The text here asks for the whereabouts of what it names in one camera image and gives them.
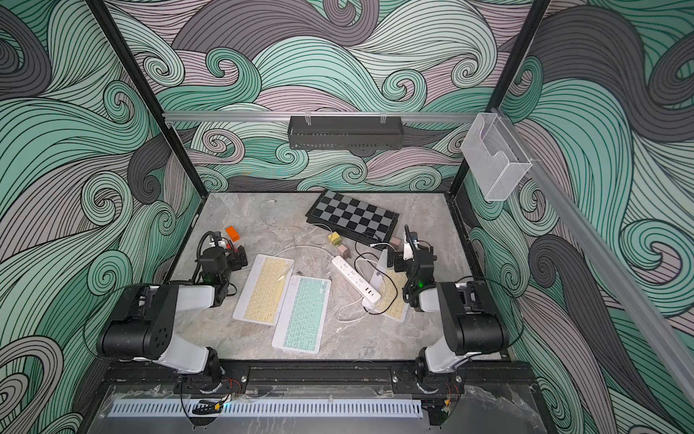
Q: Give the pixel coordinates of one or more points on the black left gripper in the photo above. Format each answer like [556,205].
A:
[233,259]

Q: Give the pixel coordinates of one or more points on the yellow keyboard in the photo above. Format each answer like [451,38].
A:
[263,294]
[390,285]

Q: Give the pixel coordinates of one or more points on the white power strip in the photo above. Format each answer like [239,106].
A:
[356,281]

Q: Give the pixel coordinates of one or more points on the yellow plug adapter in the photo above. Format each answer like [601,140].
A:
[335,238]

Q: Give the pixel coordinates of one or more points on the green white keyboard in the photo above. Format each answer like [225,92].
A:
[302,317]

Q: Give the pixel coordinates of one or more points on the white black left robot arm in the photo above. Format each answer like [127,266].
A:
[141,324]

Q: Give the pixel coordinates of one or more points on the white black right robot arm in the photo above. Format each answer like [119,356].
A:
[472,327]

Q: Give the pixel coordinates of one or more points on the orange tag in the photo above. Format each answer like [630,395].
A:
[232,233]

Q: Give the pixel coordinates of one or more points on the black white chessboard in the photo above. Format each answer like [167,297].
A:
[352,218]

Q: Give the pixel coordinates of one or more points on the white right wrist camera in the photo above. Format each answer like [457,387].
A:
[410,246]

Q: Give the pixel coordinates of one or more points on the clear plastic wall box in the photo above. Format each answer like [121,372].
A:
[493,151]

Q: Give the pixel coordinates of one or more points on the black wall tray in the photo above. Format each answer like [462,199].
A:
[352,134]

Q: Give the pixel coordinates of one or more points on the aluminium rail back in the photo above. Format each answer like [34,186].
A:
[184,116]

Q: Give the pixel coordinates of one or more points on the aluminium rail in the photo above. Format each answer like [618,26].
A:
[656,330]
[184,116]

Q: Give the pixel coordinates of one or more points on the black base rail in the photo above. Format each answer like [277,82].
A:
[399,377]

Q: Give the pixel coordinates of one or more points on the white slotted cable duct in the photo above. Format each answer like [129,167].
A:
[271,408]

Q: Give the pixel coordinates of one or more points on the aluminium rail right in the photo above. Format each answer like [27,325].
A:
[656,330]

